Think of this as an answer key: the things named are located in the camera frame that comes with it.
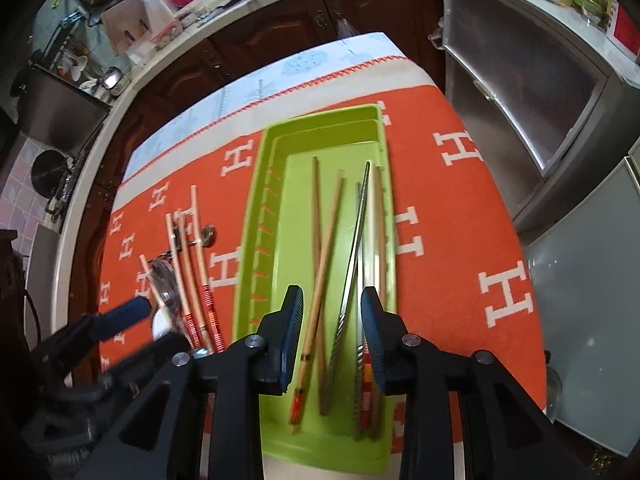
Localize large steel spoon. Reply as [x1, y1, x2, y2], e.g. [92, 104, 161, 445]
[150, 258, 181, 314]

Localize green plastic utensil tray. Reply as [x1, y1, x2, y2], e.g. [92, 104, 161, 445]
[233, 104, 396, 474]

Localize orange H-pattern table mat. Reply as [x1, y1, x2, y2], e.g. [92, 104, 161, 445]
[96, 54, 546, 404]

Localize bamboo chopstick red end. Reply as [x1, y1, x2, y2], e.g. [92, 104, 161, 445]
[360, 164, 376, 437]
[165, 214, 202, 348]
[190, 184, 226, 353]
[288, 170, 345, 434]
[176, 209, 214, 352]

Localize steel range hood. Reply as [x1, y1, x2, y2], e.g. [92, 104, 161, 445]
[17, 65, 111, 157]

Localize black frying pan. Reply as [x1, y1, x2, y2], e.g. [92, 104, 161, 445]
[30, 150, 68, 200]

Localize white ceramic soup spoon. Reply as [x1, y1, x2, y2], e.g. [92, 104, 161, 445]
[151, 308, 172, 340]

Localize blue floral tablecloth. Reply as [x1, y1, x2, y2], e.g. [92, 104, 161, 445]
[124, 32, 404, 179]

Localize steel chopstick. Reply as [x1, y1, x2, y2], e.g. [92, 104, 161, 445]
[352, 181, 367, 441]
[320, 160, 371, 416]

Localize wooden cutting board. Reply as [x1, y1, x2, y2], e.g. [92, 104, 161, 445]
[101, 0, 162, 55]

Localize frosted glass cabinet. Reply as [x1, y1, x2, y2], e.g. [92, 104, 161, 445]
[442, 0, 639, 232]

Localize small long-handled steel spoon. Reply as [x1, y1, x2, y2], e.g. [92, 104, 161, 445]
[157, 223, 217, 259]

